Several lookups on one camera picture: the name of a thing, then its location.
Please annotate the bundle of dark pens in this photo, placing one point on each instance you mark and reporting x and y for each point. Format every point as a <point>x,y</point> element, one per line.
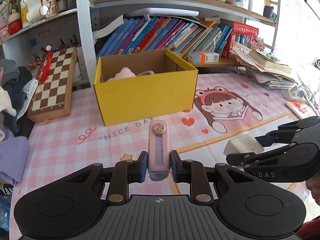
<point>65,43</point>

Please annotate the white pen holder box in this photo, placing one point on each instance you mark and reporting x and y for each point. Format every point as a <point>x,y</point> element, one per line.
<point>257,5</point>

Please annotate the small black box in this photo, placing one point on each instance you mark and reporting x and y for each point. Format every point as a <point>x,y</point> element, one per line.
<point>270,13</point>

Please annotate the thick dark book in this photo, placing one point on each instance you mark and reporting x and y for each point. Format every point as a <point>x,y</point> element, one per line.
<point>107,28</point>

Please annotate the white power strip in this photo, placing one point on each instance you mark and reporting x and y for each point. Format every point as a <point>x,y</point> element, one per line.
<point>296,95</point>

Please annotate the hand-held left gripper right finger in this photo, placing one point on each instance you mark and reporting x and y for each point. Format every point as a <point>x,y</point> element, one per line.
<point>175,167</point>

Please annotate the yellow cardboard box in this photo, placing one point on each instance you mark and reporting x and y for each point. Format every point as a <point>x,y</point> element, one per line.
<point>140,100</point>

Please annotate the pink utility knife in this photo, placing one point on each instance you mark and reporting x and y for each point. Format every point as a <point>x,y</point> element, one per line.
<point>158,142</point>

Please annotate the red tassel ornament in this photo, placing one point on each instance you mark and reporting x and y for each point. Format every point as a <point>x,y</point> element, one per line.
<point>46,65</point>

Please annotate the pink printed desktop cloth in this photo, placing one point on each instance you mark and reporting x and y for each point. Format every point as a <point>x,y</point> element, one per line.
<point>75,142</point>

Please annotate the stack of papers and books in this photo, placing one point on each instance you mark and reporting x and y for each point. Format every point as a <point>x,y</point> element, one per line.
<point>262,65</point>

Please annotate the person's right hand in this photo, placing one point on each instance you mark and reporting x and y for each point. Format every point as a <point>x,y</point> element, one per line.
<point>313,192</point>

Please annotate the white plush doll with plaque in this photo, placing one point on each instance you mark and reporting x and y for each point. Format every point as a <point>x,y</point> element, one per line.
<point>37,2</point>

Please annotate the orange white toothbrush box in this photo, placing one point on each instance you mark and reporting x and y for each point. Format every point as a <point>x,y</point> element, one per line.
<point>203,57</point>

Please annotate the pile of clothes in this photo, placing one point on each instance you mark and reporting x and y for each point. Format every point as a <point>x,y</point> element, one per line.
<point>12,100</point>

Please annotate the white foam block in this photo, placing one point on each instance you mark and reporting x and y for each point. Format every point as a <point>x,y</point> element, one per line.
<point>242,143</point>

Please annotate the white pink learning tablet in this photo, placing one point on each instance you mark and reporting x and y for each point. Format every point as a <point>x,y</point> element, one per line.
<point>162,12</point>

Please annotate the red white booklet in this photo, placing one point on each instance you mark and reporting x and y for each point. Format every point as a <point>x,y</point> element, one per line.
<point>300,108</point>

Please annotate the white desk shelf unit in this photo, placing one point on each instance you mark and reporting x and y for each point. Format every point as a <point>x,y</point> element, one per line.
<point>85,30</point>

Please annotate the thick red dictionary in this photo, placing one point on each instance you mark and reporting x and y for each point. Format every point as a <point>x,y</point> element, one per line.
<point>245,28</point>

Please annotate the person's right forearm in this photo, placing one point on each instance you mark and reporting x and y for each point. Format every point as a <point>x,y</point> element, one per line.
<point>311,230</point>

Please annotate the wooden chessboard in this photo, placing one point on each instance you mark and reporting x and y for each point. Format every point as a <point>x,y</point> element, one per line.
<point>52,85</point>

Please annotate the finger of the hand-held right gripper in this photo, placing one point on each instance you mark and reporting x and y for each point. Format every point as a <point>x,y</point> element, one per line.
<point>240,159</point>
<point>266,140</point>

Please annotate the red cream round figurine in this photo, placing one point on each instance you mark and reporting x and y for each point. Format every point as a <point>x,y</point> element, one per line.
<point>15,26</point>

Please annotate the row of colourful books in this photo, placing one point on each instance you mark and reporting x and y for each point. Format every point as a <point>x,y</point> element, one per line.
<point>162,35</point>

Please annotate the colourful small flower bunch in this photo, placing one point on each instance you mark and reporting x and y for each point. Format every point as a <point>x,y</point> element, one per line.
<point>255,42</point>

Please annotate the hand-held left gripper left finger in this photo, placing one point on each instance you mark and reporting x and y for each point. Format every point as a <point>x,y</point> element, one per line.
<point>142,167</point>

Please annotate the pink plush toy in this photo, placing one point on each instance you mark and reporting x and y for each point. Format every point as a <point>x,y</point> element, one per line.
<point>122,75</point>

